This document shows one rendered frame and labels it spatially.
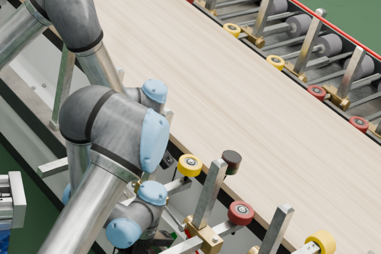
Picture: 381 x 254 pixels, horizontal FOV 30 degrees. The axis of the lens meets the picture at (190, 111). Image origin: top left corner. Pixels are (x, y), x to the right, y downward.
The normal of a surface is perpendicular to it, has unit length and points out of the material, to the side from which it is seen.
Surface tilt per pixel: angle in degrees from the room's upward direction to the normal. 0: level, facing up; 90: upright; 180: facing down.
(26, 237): 0
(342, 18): 0
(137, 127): 38
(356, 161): 0
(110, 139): 46
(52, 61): 90
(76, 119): 85
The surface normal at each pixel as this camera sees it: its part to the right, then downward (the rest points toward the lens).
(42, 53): -0.73, 0.24
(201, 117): 0.24, -0.79
